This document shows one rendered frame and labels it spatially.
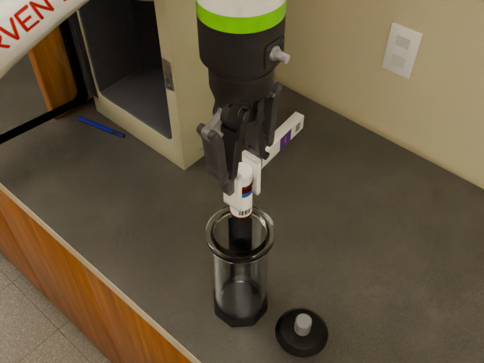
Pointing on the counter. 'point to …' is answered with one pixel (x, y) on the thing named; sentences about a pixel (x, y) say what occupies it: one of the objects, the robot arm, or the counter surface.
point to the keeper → (168, 74)
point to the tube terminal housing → (199, 102)
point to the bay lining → (120, 38)
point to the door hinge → (83, 55)
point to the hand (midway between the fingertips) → (241, 181)
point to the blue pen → (101, 127)
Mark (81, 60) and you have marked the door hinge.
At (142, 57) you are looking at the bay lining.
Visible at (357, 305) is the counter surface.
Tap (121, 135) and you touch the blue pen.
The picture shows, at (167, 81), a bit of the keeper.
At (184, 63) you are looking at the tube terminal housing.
